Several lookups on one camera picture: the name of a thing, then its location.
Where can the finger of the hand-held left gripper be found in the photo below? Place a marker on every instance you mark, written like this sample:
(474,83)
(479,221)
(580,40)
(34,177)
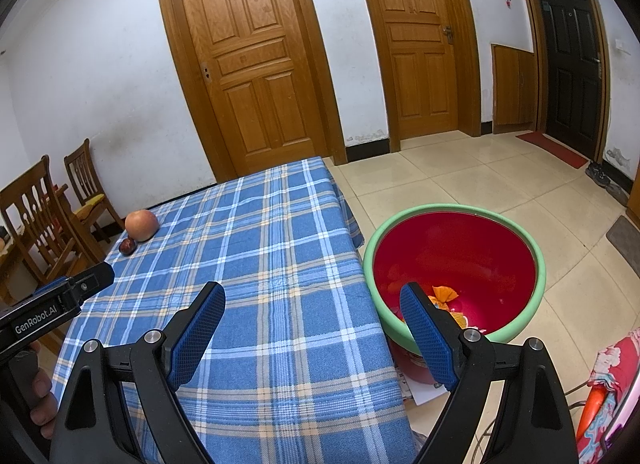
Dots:
(50,285)
(55,304)

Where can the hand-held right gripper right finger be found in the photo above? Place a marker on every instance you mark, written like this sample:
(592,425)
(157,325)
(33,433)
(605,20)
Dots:
(427,339)

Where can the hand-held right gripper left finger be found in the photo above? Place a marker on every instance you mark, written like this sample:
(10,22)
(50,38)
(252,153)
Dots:
(197,339)

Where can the orange snack packet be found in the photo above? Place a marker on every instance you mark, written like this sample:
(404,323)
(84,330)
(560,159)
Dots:
(458,319)

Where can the orange peel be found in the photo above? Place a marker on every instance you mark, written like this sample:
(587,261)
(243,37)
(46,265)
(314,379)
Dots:
(444,294)

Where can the red basin with green rim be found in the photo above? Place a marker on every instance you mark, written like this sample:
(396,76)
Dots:
(460,254)

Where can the person's left hand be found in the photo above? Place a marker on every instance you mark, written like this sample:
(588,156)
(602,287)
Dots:
(45,409)

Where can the white paper sheet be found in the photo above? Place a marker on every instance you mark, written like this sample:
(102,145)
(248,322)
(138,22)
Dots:
(422,394)

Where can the dark red date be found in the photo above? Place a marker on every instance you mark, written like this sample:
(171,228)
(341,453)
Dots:
(128,246)

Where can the wooden chair with yellow cushion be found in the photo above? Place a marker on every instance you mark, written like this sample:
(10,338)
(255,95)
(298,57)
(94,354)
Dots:
(90,189)

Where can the large pale red apple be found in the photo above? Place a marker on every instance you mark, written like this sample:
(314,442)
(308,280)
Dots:
(141,225)

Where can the blue plaid tablecloth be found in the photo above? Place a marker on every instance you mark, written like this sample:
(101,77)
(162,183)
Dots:
(280,254)

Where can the orange carrot toy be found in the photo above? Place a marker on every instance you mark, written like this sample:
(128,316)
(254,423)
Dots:
(592,411)

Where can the red floral cloth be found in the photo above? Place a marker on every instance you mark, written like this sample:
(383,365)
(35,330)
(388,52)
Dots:
(622,369)

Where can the grey floor mat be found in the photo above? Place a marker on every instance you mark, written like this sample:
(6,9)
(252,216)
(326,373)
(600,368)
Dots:
(625,239)

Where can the red doormat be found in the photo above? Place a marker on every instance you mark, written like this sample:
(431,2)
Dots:
(552,149)

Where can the dark shoes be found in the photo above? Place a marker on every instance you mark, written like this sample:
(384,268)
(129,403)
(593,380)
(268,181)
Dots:
(605,181)

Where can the wooden drawer cabinet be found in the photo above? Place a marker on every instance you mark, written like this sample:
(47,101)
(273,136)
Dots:
(634,201)

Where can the low wooden cabinet door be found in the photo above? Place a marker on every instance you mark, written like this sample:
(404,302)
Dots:
(514,89)

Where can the arched panel wooden door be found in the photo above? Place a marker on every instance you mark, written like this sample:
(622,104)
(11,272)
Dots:
(250,59)

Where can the black door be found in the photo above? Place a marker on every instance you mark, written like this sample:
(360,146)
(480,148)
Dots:
(570,54)

